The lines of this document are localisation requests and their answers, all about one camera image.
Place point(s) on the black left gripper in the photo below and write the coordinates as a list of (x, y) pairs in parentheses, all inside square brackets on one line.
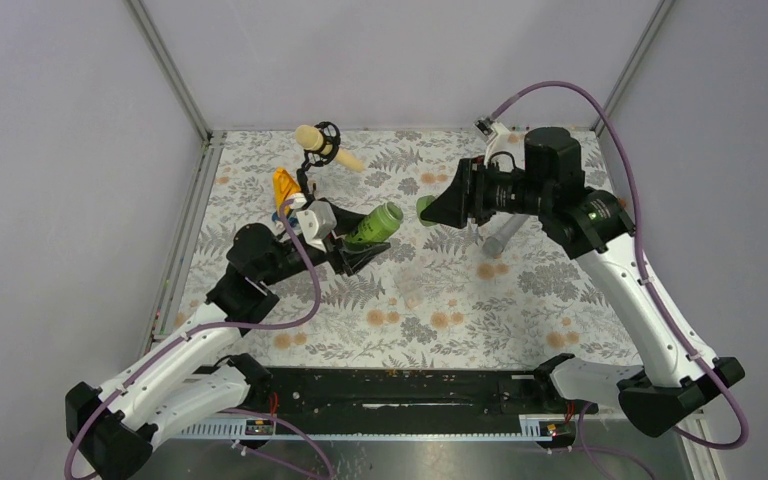
[(349, 257)]

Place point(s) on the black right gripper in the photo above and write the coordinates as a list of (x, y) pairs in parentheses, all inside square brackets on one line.
[(450, 207)]

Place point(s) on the green pill bottle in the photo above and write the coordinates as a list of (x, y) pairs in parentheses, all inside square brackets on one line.
[(378, 226)]

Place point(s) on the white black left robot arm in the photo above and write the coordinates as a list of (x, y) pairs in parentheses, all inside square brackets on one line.
[(114, 428)]

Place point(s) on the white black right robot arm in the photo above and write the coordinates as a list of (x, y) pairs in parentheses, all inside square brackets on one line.
[(678, 373)]

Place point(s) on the grey cylinder tube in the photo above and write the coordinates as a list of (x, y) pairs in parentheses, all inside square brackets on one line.
[(496, 243)]

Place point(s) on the yellow toy block piece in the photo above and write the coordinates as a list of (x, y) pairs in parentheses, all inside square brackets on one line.
[(287, 192)]

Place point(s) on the floral patterned table mat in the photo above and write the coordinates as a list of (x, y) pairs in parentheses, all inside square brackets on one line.
[(433, 299)]

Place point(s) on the cream microphone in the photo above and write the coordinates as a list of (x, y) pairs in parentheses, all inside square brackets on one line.
[(321, 145)]

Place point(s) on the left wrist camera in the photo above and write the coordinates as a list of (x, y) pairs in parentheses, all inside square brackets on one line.
[(314, 220)]

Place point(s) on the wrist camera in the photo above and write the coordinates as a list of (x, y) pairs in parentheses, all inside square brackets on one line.
[(496, 137), (314, 220)]

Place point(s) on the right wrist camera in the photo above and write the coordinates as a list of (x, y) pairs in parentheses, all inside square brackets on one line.
[(496, 137)]

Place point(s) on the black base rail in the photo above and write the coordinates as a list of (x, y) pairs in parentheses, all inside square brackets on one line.
[(343, 404)]

